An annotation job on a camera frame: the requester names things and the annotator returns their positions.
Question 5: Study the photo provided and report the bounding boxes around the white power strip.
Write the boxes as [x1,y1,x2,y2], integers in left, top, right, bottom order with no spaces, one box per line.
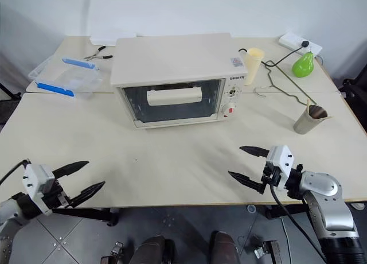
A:
[279,32,323,57]

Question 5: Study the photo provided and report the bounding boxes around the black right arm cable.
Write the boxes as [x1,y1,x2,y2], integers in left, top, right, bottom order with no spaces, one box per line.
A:
[269,185,328,264]

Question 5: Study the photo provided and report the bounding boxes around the cream plastic cup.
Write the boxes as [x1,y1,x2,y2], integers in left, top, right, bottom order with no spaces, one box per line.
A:
[243,47,265,86]

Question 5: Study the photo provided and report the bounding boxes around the grey paper cup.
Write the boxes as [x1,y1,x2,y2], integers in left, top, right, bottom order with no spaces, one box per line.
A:
[292,104,329,135]

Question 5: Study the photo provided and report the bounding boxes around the black power cable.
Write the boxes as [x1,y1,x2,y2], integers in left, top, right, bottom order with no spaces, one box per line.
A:
[238,44,305,67]

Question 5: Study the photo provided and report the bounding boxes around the black-handled pliers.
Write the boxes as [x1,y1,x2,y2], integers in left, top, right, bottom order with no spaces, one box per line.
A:
[83,45,114,61]

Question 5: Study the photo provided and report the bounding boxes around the cream toaster oven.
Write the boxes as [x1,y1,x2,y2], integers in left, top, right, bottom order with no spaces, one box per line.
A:
[110,32,246,130]

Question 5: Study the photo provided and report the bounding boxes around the dark metal floor bracket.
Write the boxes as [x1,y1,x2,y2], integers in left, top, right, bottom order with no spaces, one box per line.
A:
[252,239,281,264]
[99,240,124,264]

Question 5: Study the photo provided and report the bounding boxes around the black stand leg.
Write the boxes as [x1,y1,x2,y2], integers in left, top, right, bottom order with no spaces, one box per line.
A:
[0,81,23,102]

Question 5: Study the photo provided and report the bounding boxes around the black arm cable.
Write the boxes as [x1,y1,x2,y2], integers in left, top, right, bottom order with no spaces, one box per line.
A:
[269,185,328,264]
[0,158,31,185]

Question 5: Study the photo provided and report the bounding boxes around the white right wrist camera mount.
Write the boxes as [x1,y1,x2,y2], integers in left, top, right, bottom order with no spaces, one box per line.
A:
[264,145,296,191]

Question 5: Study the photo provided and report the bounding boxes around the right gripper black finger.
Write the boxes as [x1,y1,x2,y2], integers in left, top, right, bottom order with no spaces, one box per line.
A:
[228,170,266,195]
[239,145,271,158]

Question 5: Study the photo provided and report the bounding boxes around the grey wire hanger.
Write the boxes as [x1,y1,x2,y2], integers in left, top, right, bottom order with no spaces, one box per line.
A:
[253,60,318,106]

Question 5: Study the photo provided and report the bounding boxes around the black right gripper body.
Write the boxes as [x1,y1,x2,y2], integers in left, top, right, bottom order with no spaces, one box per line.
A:
[260,163,284,195]

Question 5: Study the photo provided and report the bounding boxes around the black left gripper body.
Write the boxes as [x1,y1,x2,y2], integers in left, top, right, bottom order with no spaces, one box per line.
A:
[42,180,72,211]

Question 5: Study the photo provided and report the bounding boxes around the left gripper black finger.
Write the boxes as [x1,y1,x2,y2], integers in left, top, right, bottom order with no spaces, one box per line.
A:
[52,161,90,179]
[68,181,107,209]

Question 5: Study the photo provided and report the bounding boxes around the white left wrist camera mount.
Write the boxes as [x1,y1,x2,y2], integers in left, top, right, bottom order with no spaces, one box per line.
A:
[22,164,56,213]

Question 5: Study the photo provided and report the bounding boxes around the green pear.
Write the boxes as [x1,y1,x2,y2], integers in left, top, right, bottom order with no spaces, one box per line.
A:
[291,51,315,79]

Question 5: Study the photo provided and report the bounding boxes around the dark brown rounded shape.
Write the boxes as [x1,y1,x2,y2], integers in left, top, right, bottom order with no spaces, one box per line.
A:
[210,230,239,264]
[134,236,176,264]

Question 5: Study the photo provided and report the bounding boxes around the black chair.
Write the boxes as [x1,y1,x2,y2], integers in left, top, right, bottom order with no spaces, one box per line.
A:
[340,78,367,119]

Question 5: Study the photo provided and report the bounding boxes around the clear box with blue latches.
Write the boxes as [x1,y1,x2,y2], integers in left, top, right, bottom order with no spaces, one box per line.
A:
[28,56,104,100]

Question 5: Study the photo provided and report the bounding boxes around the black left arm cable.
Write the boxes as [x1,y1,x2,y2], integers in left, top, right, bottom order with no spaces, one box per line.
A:
[0,158,31,185]

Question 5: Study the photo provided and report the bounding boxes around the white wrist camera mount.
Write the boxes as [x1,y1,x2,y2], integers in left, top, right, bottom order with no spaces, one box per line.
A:
[22,164,56,213]
[264,145,296,191]

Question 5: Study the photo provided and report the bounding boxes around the cream and red timer knob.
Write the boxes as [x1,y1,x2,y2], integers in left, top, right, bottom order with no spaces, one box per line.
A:
[221,103,237,118]

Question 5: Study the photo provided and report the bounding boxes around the glass oven door with handle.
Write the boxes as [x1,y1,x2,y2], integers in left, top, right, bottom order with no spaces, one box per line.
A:
[120,78,226,125]

